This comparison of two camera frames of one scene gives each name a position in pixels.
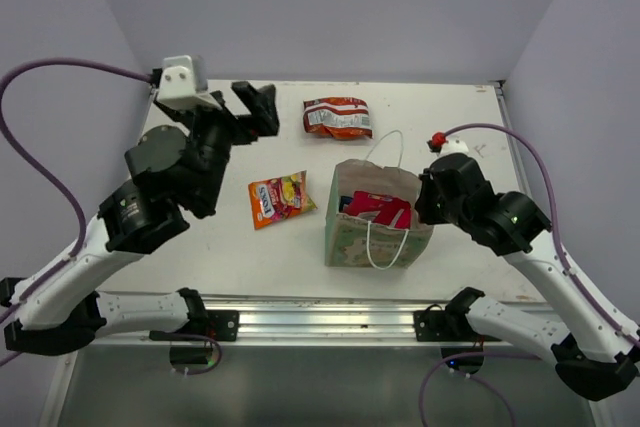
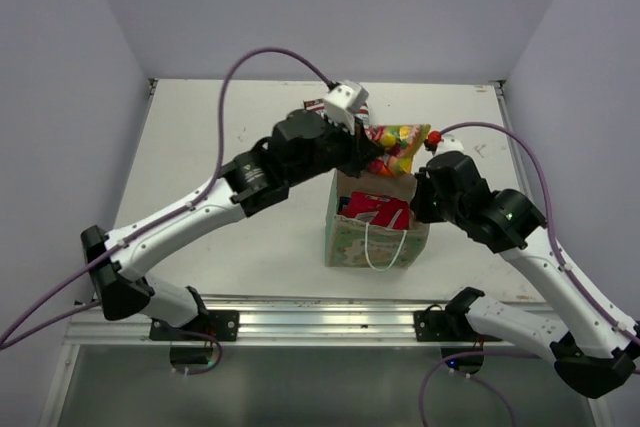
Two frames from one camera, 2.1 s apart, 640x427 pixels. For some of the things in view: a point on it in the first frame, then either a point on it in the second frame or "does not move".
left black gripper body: (214, 129) -> (340, 149)
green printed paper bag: (361, 241) does not move
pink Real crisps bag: (390, 212) does not move
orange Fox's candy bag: (279, 198) -> (399, 143)
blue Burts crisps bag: (343, 201) does not move
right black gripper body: (433, 209) does not move
